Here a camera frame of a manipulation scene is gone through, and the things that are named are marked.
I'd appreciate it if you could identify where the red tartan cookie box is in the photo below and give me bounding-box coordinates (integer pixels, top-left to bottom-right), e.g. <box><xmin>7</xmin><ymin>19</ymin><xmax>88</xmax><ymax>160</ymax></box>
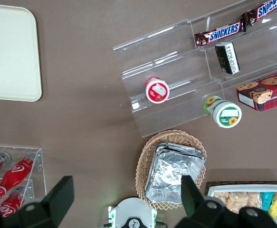
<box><xmin>236</xmin><ymin>69</ymin><xmax>277</xmax><ymax>113</ymax></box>

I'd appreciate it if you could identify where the aluminium foil tray stack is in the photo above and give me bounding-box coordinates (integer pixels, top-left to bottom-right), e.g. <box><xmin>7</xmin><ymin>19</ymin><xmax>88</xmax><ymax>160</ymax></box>
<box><xmin>144</xmin><ymin>142</ymin><xmax>207</xmax><ymax>205</ymax></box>

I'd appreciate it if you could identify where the rice cracker snack pack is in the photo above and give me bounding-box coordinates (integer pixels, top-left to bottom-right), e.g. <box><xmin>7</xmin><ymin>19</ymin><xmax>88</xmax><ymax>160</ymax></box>
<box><xmin>213</xmin><ymin>191</ymin><xmax>229</xmax><ymax>207</ymax></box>
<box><xmin>227</xmin><ymin>191</ymin><xmax>248</xmax><ymax>214</ymax></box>
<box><xmin>247</xmin><ymin>191</ymin><xmax>263</xmax><ymax>209</ymax></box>

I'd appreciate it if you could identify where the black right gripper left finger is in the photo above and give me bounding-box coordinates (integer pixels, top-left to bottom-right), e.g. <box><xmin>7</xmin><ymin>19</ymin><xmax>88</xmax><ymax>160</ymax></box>
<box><xmin>0</xmin><ymin>175</ymin><xmax>75</xmax><ymax>228</ymax></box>

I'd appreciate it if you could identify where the clear acrylic bottle rack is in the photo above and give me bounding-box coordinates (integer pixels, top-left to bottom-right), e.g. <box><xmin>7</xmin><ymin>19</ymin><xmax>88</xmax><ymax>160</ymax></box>
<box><xmin>0</xmin><ymin>144</ymin><xmax>47</xmax><ymax>216</ymax></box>

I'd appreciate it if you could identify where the oval light wicker basket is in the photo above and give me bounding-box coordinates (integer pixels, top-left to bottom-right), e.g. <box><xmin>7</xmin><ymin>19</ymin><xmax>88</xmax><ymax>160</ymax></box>
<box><xmin>135</xmin><ymin>129</ymin><xmax>207</xmax><ymax>211</ymax></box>

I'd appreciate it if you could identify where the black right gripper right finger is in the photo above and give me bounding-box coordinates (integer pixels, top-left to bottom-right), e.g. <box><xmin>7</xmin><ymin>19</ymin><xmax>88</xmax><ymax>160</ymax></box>
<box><xmin>175</xmin><ymin>175</ymin><xmax>277</xmax><ymax>228</ymax></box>

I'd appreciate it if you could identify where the small black box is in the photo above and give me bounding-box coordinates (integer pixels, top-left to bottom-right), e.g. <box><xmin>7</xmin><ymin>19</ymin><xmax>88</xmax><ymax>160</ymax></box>
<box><xmin>214</xmin><ymin>42</ymin><xmax>241</xmax><ymax>76</ymax></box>

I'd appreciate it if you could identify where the beige plastic tray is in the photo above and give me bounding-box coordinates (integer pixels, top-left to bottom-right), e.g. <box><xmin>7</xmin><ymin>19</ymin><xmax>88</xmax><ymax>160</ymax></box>
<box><xmin>0</xmin><ymin>3</ymin><xmax>43</xmax><ymax>103</ymax></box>

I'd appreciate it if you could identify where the teal snack pack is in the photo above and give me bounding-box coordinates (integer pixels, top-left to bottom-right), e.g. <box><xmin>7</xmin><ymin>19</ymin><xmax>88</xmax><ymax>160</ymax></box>
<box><xmin>260</xmin><ymin>191</ymin><xmax>276</xmax><ymax>211</ymax></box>

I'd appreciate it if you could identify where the clear acrylic tiered shelf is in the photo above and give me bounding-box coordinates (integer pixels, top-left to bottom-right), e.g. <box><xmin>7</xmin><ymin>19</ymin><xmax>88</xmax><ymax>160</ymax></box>
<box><xmin>112</xmin><ymin>0</ymin><xmax>277</xmax><ymax>138</ymax></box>

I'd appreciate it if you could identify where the white rectangular snack tray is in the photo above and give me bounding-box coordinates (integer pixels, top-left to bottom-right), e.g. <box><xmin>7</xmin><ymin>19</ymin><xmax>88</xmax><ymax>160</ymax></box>
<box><xmin>207</xmin><ymin>185</ymin><xmax>277</xmax><ymax>226</ymax></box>

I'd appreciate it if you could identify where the Snickers chocolate bar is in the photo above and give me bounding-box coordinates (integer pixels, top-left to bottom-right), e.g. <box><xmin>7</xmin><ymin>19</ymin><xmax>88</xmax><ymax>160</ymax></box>
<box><xmin>194</xmin><ymin>20</ymin><xmax>247</xmax><ymax>49</ymax></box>
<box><xmin>241</xmin><ymin>0</ymin><xmax>277</xmax><ymax>26</ymax></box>

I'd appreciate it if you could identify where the red strawberry cup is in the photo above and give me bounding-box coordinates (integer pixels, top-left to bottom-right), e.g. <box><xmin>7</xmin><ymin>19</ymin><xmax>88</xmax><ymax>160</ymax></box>
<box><xmin>144</xmin><ymin>76</ymin><xmax>170</xmax><ymax>104</ymax></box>

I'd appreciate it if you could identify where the green sunflower cup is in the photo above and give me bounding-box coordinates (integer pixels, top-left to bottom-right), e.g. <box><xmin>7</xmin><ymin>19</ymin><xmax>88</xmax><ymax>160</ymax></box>
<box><xmin>203</xmin><ymin>95</ymin><xmax>243</xmax><ymax>128</ymax></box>

